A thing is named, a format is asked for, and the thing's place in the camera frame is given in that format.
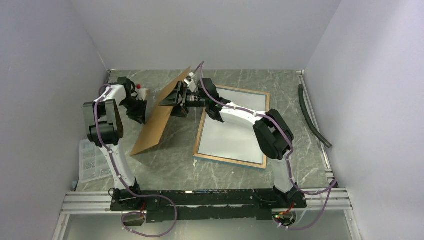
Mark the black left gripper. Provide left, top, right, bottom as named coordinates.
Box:
left=120, top=96, right=148, bottom=125

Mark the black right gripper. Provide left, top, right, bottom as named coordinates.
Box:
left=159, top=81, right=209, bottom=118

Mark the brown frame backing board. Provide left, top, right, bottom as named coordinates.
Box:
left=130, top=66, right=191, bottom=156

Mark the blue wooden picture frame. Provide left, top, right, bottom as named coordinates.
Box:
left=192, top=84, right=271, bottom=170

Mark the hot air balloon photo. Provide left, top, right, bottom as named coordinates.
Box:
left=198, top=88, right=269, bottom=165

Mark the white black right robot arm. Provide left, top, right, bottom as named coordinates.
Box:
left=159, top=75, right=297, bottom=208

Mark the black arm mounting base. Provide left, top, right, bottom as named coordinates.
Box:
left=110, top=188, right=307, bottom=223

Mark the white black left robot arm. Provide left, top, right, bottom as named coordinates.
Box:
left=82, top=77, right=148, bottom=210

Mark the clear plastic screw box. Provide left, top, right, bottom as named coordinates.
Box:
left=79, top=139, right=112, bottom=183

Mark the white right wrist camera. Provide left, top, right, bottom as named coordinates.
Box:
left=183, top=72, right=197, bottom=92

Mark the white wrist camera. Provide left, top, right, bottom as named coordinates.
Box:
left=135, top=84, right=150, bottom=101
left=183, top=72, right=197, bottom=92

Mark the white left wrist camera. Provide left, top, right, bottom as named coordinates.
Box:
left=135, top=84, right=150, bottom=101

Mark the black corrugated hose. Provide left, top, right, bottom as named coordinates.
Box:
left=298, top=84, right=333, bottom=149

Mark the aluminium extrusion rail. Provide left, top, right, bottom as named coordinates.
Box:
left=61, top=188, right=353, bottom=215

